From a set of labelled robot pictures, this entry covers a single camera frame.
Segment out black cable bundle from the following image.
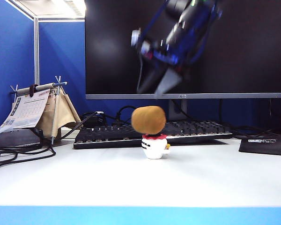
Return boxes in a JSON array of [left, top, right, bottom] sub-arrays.
[[0, 127, 57, 172]]

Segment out black cable with silver plug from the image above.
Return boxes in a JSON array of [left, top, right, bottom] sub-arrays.
[[60, 111, 104, 139]]

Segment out black flat device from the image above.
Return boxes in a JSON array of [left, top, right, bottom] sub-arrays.
[[0, 128, 42, 150]]

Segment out black mouse pad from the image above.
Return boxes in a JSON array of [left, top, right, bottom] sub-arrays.
[[238, 135, 281, 157]]

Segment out grey monitor stand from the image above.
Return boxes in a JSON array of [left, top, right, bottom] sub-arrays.
[[165, 99, 188, 121]]

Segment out beige tent-shaped desk calendar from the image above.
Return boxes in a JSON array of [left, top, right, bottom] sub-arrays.
[[0, 75, 82, 145]]

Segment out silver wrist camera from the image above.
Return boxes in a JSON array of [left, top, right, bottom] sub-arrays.
[[131, 28, 142, 47]]

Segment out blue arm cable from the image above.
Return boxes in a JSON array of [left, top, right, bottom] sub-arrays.
[[140, 1, 169, 41]]

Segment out black mechanical keyboard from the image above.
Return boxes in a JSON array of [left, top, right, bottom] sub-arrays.
[[73, 120, 235, 150]]

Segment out thin black monitor cables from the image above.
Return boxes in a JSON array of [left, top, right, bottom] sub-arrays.
[[219, 99, 281, 139]]

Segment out black power adapter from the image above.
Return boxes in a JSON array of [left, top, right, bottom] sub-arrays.
[[81, 112, 108, 129]]

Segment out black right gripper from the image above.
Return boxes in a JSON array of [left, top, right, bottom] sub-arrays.
[[137, 39, 193, 98]]

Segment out brown fuzzy kiwi fruit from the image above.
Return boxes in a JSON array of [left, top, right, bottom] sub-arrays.
[[131, 105, 167, 136]]

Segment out aluminium partition post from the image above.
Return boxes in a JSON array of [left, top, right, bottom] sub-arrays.
[[33, 17, 40, 86]]

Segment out small white toy cup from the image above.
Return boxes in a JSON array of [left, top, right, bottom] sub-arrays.
[[141, 134, 171, 160]]

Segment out large black computer monitor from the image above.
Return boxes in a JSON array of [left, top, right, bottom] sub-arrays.
[[84, 0, 281, 100]]

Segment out looped black cable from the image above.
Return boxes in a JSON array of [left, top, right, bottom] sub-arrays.
[[107, 105, 148, 127]]

